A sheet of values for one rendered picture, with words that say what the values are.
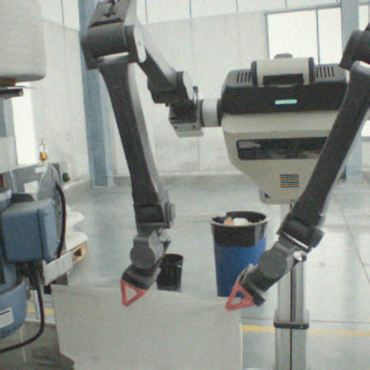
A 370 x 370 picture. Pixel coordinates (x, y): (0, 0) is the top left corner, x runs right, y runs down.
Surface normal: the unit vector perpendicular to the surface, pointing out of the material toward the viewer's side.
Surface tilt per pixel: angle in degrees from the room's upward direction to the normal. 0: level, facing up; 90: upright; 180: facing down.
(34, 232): 90
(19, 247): 90
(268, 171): 130
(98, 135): 90
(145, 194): 111
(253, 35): 90
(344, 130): 101
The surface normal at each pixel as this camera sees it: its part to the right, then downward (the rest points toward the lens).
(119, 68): -0.20, 0.51
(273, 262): -0.46, -0.03
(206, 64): -0.26, 0.17
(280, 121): -0.22, -0.65
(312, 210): -0.60, 0.34
